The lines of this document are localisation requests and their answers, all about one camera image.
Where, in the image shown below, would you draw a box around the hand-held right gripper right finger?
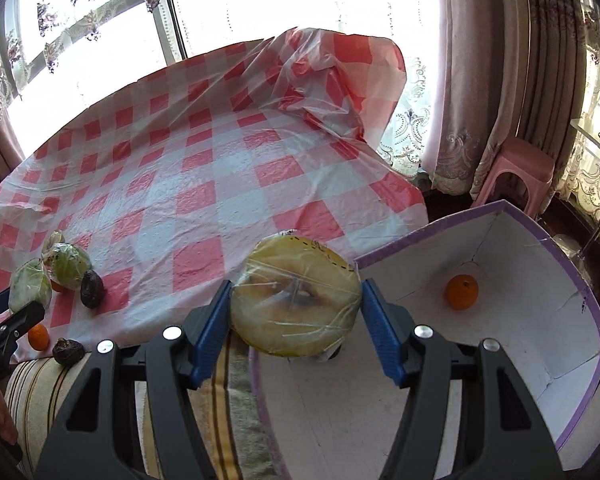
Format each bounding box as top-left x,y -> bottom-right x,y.
360,278 -> 566,480

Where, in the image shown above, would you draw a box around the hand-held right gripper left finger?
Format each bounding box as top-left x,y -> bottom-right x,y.
35,279 -> 233,480

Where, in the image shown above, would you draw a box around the large green fruit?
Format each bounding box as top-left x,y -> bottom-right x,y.
44,242 -> 93,291

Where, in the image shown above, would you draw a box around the pale yellow fruit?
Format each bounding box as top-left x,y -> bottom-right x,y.
41,230 -> 67,260

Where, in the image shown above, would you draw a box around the bruised yellow apple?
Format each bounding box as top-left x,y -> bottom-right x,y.
229,232 -> 363,359

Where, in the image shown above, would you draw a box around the white box with purple rim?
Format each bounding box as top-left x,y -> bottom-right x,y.
248,200 -> 600,480

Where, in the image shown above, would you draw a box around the striped beige cloth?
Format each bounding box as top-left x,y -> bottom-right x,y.
5,344 -> 281,480

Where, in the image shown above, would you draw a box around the dark wrinkled fruit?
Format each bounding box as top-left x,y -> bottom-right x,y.
80,270 -> 105,308
52,338 -> 86,367

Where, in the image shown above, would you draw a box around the red checked plastic tablecloth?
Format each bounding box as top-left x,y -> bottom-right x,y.
0,26 -> 427,365

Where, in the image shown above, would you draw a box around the white embroidered sheer curtain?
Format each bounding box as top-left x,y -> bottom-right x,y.
375,55 -> 443,181

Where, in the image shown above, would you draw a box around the pink plastic stool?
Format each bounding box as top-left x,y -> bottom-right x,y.
472,137 -> 556,221

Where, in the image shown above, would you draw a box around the beige patterned curtain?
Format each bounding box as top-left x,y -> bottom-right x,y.
422,0 -> 536,196

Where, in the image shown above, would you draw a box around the glass side table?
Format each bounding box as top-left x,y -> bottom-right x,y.
570,116 -> 600,261

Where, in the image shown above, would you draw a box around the brown curtain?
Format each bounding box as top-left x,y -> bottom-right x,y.
470,0 -> 596,201

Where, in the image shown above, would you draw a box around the cream lace curtain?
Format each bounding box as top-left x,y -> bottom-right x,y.
555,10 -> 600,221

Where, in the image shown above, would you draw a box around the window frame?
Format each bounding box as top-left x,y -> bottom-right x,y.
161,0 -> 191,61

